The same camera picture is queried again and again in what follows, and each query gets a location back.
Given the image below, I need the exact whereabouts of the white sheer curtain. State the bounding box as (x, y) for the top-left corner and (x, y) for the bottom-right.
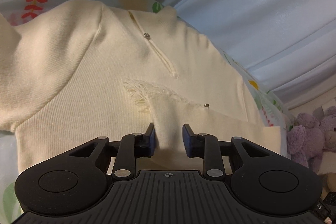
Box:
(158, 0), (335, 108)

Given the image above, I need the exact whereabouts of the purple plush teddy bear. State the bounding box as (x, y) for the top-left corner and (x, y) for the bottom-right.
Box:
(286, 106), (335, 173)

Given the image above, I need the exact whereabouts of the cream knit sweater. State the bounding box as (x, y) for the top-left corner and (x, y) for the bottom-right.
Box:
(1, 0), (281, 171)

